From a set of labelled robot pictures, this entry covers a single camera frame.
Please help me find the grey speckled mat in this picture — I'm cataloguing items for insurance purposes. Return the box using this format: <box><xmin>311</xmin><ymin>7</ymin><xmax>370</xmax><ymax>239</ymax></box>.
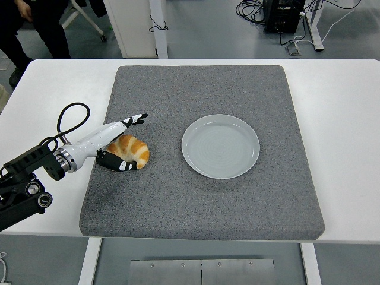
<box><xmin>78</xmin><ymin>65</ymin><xmax>326</xmax><ymax>240</ymax></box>

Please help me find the white cabinet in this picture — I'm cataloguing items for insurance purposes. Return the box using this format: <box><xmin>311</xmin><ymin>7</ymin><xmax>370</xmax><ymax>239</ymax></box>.
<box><xmin>104</xmin><ymin>0</ymin><xmax>158</xmax><ymax>59</ymax></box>

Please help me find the clear plastic holder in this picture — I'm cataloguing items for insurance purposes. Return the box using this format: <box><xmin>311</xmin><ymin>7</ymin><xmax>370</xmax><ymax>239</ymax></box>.
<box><xmin>285</xmin><ymin>41</ymin><xmax>303</xmax><ymax>56</ymax></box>

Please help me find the thin black cable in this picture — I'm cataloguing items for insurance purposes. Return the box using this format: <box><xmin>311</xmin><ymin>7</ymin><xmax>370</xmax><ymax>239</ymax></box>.
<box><xmin>149</xmin><ymin>14</ymin><xmax>169</xmax><ymax>33</ymax></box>

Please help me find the white office chair base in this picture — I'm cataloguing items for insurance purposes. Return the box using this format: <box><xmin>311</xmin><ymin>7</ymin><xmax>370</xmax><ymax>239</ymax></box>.
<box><xmin>61</xmin><ymin>0</ymin><xmax>108</xmax><ymax>43</ymax></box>

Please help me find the croissant bread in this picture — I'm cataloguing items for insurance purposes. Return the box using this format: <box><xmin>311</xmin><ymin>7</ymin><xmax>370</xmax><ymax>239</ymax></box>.
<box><xmin>106</xmin><ymin>134</ymin><xmax>151</xmax><ymax>170</ymax></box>

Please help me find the light grey round plate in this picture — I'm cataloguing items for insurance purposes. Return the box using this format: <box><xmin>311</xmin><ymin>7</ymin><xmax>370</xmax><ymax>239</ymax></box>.
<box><xmin>181</xmin><ymin>113</ymin><xmax>261</xmax><ymax>180</ymax></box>

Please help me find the person's hand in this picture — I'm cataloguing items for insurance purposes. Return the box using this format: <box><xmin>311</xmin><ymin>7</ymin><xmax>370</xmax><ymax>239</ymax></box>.
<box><xmin>17</xmin><ymin>0</ymin><xmax>34</xmax><ymax>22</ymax></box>

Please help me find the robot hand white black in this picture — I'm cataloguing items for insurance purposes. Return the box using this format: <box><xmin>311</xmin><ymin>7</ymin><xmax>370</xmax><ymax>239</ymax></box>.
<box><xmin>68</xmin><ymin>113</ymin><xmax>148</xmax><ymax>172</ymax></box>

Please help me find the white desk leg with foot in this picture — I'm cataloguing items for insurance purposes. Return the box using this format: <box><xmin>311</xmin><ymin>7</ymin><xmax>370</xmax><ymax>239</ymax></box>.
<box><xmin>304</xmin><ymin>0</ymin><xmax>325</xmax><ymax>53</ymax></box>

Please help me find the black cable bundle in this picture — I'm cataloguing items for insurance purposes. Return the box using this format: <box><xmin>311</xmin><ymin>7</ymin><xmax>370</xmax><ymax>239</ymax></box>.
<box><xmin>236</xmin><ymin>0</ymin><xmax>267</xmax><ymax>26</ymax></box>

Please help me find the white power cable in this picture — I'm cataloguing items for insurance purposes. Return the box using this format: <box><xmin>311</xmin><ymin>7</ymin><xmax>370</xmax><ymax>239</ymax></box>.
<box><xmin>0</xmin><ymin>251</ymin><xmax>11</xmax><ymax>285</ymax></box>

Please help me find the grey metal plate with screws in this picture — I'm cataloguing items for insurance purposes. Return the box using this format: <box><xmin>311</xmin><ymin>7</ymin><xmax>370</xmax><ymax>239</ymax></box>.
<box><xmin>129</xmin><ymin>258</ymin><xmax>276</xmax><ymax>285</ymax></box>

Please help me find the black cloth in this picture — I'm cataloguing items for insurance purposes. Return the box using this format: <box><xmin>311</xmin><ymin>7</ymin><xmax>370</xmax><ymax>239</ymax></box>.
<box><xmin>90</xmin><ymin>0</ymin><xmax>109</xmax><ymax>18</ymax></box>

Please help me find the white table leg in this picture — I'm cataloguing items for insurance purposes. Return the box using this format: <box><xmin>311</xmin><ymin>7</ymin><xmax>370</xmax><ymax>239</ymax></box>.
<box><xmin>78</xmin><ymin>237</ymin><xmax>102</xmax><ymax>285</ymax></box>
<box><xmin>299</xmin><ymin>242</ymin><xmax>323</xmax><ymax>285</ymax></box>

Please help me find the black computer case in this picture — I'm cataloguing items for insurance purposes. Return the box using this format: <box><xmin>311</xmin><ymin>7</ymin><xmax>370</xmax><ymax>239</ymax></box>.
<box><xmin>263</xmin><ymin>0</ymin><xmax>306</xmax><ymax>34</ymax></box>

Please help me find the white desk post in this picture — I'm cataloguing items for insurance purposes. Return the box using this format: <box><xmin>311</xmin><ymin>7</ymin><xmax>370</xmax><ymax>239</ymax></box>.
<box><xmin>149</xmin><ymin>0</ymin><xmax>169</xmax><ymax>59</ymax></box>

